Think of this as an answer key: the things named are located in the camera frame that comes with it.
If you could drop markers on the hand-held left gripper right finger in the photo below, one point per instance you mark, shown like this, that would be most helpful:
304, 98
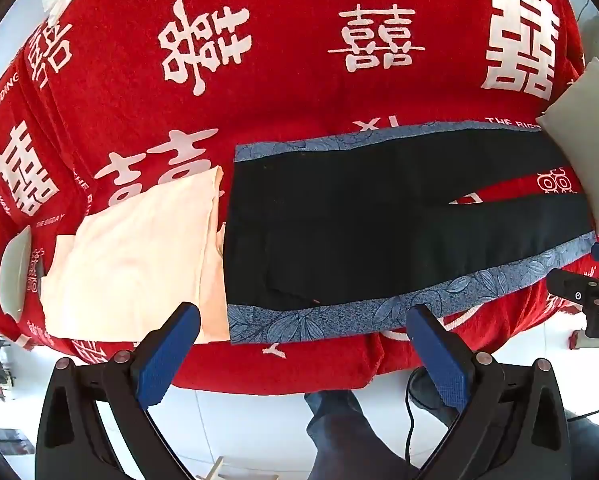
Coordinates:
439, 355

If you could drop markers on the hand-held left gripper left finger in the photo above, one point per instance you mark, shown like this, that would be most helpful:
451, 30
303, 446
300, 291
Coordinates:
169, 350

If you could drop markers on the black pants with blue trim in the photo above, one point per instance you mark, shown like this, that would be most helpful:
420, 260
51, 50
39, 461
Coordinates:
354, 210

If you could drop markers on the person's dark shoe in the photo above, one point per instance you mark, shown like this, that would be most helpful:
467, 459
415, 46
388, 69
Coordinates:
429, 392

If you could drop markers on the small red item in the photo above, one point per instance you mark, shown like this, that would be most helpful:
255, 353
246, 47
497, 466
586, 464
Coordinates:
576, 339

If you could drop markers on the cream folded cloth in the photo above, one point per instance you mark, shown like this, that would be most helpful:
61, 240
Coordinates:
139, 250

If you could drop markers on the person's leg in jeans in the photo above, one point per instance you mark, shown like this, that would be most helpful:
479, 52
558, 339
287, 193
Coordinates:
344, 435
594, 447

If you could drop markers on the wooden strip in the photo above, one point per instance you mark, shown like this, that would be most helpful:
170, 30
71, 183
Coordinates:
217, 469

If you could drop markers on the pale grey pillow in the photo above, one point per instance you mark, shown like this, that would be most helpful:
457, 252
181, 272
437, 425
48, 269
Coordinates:
589, 125

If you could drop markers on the white cushion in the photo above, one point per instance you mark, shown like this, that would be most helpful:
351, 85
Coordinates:
14, 270

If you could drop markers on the red printed blanket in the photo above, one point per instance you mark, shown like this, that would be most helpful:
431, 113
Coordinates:
299, 85

